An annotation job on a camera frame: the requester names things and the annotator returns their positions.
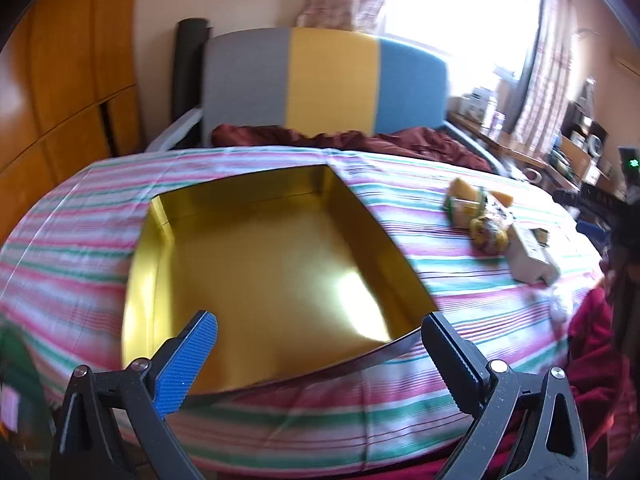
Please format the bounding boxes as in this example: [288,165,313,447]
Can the grey bed rail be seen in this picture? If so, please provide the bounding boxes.
[147,107,203,153]
[445,120,511,176]

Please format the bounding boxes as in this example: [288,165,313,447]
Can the white carton box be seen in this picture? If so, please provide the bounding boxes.
[507,222,562,283]

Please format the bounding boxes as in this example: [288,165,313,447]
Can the grey yellow blue headboard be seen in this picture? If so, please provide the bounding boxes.
[200,26,451,148]

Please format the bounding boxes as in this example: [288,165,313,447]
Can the window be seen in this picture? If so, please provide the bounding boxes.
[385,0,541,76]

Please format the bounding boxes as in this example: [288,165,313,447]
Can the white plastic wrap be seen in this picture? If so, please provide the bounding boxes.
[542,285,573,323]

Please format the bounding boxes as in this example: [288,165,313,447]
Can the black rolled mat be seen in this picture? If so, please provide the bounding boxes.
[172,18,212,121]

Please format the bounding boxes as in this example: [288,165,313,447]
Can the maroon quilt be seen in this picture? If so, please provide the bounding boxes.
[211,124,506,173]

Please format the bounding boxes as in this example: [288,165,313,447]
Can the red clothing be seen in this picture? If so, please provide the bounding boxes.
[565,285,640,461]

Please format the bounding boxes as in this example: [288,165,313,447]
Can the wooden wardrobe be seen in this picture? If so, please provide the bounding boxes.
[0,0,146,241]

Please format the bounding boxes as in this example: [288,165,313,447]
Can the white blue carton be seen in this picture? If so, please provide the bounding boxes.
[467,87,496,116]

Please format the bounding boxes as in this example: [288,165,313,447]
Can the green white snack packet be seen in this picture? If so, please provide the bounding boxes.
[480,194,508,221]

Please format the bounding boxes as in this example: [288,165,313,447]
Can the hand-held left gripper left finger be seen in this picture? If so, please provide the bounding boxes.
[50,310,219,480]

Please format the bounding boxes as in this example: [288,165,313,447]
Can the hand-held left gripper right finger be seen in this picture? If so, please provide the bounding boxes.
[421,311,589,480]

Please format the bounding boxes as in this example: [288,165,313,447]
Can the striped bed sheet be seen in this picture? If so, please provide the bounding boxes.
[0,145,608,476]

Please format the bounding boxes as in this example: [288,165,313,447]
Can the green cloth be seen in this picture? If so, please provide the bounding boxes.
[0,325,51,441]

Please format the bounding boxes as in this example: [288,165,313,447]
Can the wooden desk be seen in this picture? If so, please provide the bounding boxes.
[450,110,566,181]

